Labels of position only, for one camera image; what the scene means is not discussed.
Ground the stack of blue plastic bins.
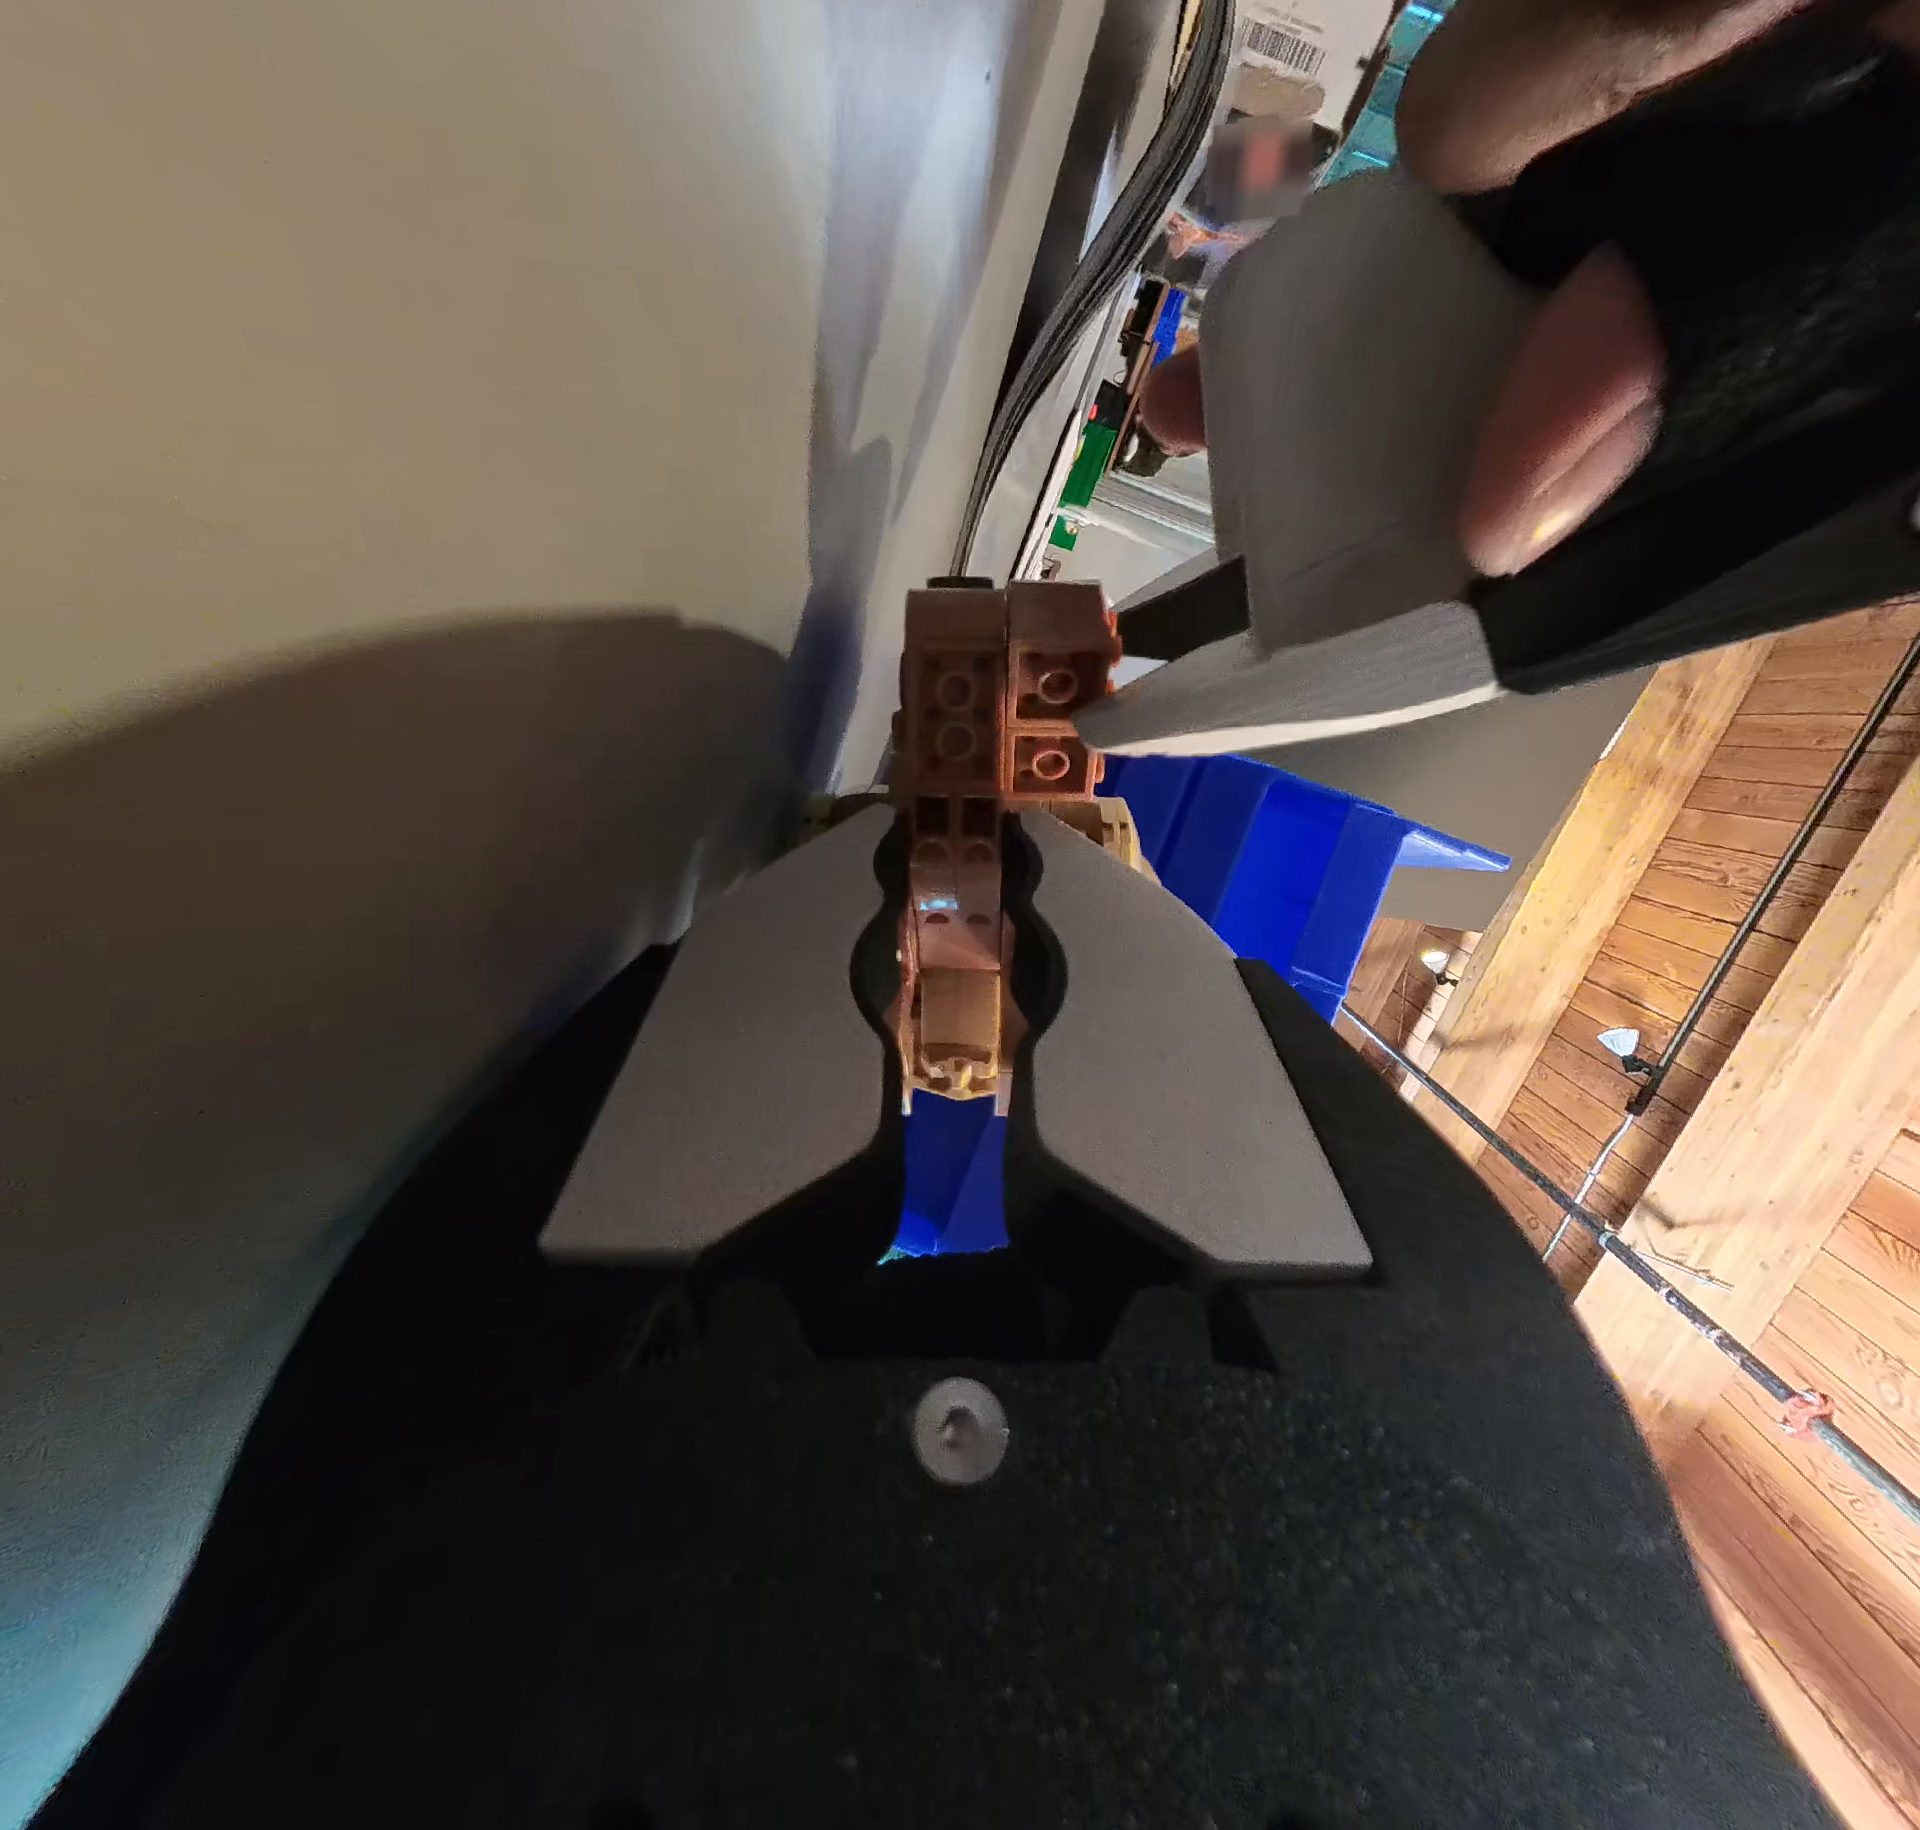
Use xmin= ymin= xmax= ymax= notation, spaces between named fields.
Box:
xmin=879 ymin=753 xmax=1510 ymax=1265

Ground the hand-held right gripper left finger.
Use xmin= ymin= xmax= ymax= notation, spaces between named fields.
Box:
xmin=537 ymin=803 xmax=912 ymax=1269

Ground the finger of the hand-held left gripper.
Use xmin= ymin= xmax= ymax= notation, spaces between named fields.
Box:
xmin=1117 ymin=170 xmax=1549 ymax=662
xmin=1070 ymin=596 xmax=1506 ymax=762

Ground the white labelled box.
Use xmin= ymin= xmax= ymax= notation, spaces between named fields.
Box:
xmin=1228 ymin=0 xmax=1404 ymax=120

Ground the black cable bundle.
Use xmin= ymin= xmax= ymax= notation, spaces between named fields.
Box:
xmin=958 ymin=0 xmax=1243 ymax=583

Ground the grey desk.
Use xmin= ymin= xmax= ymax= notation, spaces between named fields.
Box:
xmin=0 ymin=0 xmax=1158 ymax=1830

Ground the black ceiling light rail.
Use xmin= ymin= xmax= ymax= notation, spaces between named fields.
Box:
xmin=1626 ymin=630 xmax=1920 ymax=1117

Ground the brown brick assembly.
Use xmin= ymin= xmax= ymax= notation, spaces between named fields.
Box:
xmin=889 ymin=579 xmax=1123 ymax=1117

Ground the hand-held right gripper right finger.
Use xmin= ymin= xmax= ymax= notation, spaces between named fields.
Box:
xmin=1003 ymin=810 xmax=1376 ymax=1284

